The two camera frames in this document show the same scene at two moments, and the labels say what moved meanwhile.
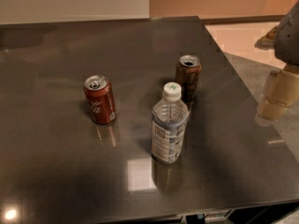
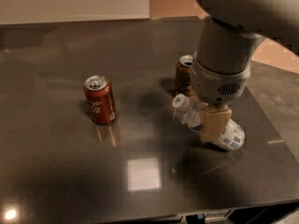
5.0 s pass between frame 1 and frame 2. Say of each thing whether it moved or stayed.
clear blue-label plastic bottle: moved
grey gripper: moved
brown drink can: stayed
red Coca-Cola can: stayed
